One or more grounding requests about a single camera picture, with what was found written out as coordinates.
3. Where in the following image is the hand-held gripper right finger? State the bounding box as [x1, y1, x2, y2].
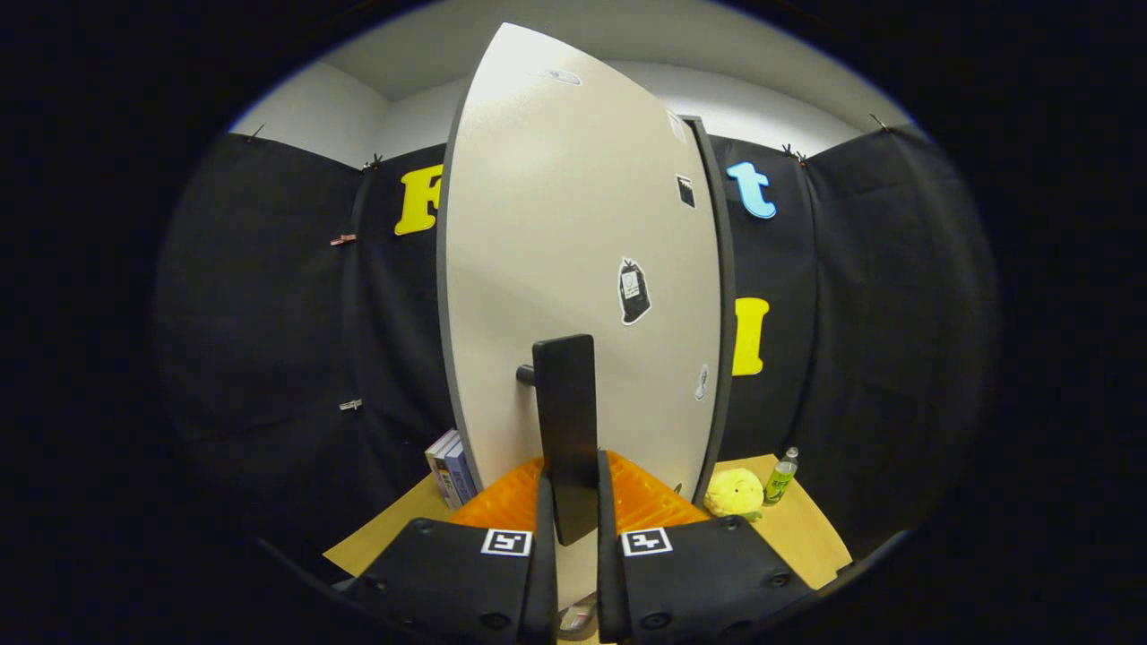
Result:
[596, 451, 821, 645]

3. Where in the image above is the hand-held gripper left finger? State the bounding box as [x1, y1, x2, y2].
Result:
[345, 455, 558, 645]

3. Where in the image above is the black door handle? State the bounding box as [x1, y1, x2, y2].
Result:
[517, 334, 599, 547]

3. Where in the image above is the grey shoe cabinet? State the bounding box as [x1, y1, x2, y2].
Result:
[681, 115, 737, 507]

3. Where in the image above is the yellow plush toy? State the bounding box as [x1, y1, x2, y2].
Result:
[705, 468, 765, 522]

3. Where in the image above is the white spine book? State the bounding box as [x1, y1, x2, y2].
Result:
[425, 429, 458, 512]

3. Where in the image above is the blue cover book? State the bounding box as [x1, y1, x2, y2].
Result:
[445, 439, 479, 504]

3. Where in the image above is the green drink bottle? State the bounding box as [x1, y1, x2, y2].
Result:
[763, 447, 798, 505]

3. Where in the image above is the black backdrop cloth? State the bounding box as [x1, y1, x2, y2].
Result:
[152, 124, 1003, 574]

